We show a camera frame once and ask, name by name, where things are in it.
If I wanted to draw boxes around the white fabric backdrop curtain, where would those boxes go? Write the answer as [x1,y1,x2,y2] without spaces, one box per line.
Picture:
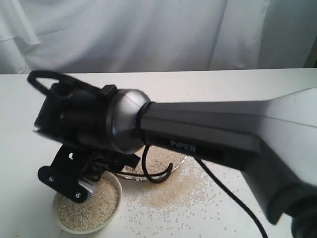
[0,0,317,74]

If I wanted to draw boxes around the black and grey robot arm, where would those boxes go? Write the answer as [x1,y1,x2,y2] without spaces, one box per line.
[33,82,317,238]

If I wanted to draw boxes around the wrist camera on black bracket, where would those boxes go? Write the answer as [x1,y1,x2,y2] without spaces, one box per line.
[37,145,101,203]

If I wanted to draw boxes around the spilled rice grains on table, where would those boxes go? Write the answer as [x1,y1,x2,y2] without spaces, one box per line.
[122,159,262,238]

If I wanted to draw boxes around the white ceramic rice bowl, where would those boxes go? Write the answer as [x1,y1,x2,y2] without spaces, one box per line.
[52,172,122,235]

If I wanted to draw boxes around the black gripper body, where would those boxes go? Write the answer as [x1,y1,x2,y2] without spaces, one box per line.
[83,151,140,181]

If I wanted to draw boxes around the round steel rice tray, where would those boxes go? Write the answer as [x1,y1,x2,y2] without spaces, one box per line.
[115,146,195,182]

